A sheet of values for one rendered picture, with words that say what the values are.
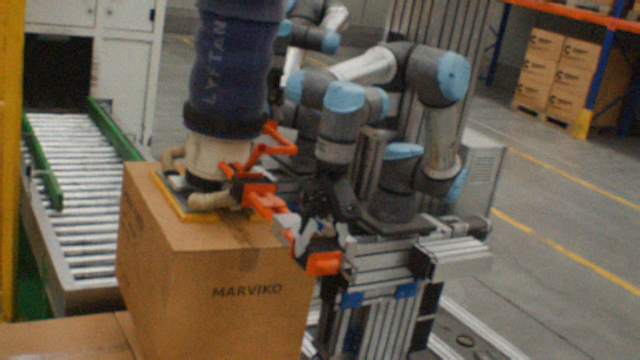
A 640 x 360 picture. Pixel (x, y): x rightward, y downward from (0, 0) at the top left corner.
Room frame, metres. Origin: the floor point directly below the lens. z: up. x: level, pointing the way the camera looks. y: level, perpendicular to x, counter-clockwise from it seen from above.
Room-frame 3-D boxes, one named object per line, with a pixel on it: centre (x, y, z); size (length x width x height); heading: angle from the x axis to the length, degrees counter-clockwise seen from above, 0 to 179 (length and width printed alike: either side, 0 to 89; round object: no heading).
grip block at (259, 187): (1.58, 0.15, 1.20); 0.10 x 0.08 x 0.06; 121
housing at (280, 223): (1.40, 0.04, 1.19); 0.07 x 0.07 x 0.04; 31
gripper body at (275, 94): (2.16, 0.19, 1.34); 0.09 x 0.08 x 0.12; 31
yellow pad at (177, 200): (1.74, 0.36, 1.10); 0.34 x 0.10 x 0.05; 31
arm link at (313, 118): (2.41, 0.04, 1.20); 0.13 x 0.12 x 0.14; 84
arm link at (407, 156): (2.00, -0.26, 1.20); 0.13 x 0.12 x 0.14; 62
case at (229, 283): (1.78, 0.27, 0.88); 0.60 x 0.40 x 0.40; 30
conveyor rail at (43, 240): (2.90, 1.37, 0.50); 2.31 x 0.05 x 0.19; 33
